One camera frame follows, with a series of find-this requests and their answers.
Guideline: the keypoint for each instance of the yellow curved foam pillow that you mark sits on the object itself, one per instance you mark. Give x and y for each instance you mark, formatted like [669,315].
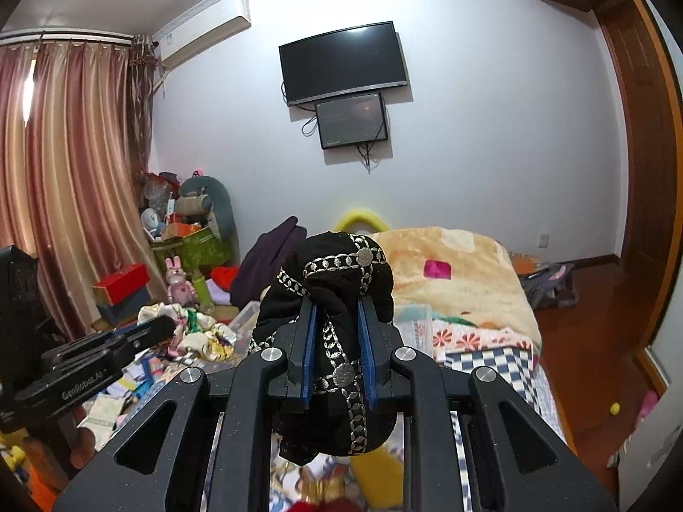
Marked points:
[360,219]

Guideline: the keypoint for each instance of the black speaker box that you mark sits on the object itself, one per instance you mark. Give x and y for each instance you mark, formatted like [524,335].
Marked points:
[27,329]

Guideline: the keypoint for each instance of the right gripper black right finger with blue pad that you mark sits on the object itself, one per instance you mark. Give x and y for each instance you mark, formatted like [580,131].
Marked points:
[377,343]

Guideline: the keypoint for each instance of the small black wall monitor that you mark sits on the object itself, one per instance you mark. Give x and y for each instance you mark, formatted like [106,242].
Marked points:
[351,120]

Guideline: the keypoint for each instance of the yellow sponge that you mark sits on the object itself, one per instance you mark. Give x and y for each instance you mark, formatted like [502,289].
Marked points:
[380,477]

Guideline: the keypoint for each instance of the pink striped curtain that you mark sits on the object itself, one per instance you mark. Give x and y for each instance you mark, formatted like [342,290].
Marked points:
[76,134]

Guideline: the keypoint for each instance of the wall power socket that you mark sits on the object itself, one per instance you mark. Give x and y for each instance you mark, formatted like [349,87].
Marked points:
[543,240]

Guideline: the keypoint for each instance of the green cardboard box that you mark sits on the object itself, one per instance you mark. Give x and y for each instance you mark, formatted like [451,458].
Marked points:
[195,251]

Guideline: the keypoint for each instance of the large black wall television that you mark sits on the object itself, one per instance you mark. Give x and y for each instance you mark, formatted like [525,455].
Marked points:
[340,62]

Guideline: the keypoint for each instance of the dark purple garment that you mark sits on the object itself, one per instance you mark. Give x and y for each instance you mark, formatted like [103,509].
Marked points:
[263,261]

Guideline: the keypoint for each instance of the grey green plush toy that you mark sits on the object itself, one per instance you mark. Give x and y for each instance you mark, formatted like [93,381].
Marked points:
[205,197]

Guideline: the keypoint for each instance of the red box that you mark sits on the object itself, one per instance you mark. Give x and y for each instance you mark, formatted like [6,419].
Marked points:
[116,287]

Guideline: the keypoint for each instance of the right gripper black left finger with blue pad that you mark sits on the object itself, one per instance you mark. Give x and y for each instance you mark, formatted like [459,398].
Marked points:
[292,387]

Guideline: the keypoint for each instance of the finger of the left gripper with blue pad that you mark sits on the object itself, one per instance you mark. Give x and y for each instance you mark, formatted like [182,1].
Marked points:
[152,330]

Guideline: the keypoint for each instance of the white air conditioner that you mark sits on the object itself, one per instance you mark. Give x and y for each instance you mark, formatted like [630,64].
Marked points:
[200,32]

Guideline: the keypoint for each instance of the grey purple bag on floor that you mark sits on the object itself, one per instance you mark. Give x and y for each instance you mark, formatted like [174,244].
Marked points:
[550,287]

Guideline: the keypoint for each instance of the black pouch with silver trim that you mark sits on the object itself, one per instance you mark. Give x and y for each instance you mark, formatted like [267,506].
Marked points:
[334,271]

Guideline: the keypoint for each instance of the clear plastic storage bin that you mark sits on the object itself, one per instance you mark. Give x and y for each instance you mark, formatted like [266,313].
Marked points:
[414,322]

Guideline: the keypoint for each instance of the brown wooden door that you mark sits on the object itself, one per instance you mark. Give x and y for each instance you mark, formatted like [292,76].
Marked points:
[652,107]

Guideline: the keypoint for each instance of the pink bunny plush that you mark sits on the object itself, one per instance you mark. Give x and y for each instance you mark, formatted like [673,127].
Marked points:
[179,290]

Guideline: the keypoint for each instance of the peach fleece blanket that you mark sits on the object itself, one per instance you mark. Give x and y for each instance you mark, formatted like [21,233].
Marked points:
[459,274]

